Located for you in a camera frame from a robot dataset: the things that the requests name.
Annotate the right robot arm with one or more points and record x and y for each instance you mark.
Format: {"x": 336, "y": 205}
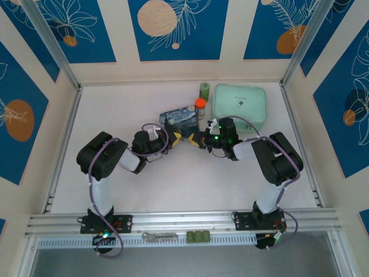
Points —
{"x": 276, "y": 161}

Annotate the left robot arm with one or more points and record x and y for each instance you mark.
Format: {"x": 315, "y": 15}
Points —
{"x": 101, "y": 161}

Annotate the starry night print box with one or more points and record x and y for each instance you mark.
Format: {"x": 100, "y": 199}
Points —
{"x": 180, "y": 118}

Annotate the orange-lidded jar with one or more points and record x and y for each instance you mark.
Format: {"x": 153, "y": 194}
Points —
{"x": 200, "y": 108}

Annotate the mint green zipper pouch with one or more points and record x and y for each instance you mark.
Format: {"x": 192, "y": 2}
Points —
{"x": 240, "y": 104}

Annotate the green cylindrical container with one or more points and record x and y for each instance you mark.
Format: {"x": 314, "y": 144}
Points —
{"x": 204, "y": 90}

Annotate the green terminal block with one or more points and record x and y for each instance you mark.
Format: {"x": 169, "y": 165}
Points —
{"x": 198, "y": 236}

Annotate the aluminium side rail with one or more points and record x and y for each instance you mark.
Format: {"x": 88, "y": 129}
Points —
{"x": 63, "y": 150}
{"x": 302, "y": 150}

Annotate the long aluminium base rail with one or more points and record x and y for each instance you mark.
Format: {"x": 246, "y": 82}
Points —
{"x": 178, "y": 220}

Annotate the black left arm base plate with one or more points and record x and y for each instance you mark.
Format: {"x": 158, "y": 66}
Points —
{"x": 124, "y": 223}

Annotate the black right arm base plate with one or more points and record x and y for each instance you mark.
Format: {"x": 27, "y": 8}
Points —
{"x": 242, "y": 220}

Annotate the flat silver metal bracket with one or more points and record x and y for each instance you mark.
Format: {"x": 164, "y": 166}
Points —
{"x": 160, "y": 236}

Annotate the aluminium frame post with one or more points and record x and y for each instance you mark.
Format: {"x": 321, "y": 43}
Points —
{"x": 305, "y": 40}
{"x": 52, "y": 43}

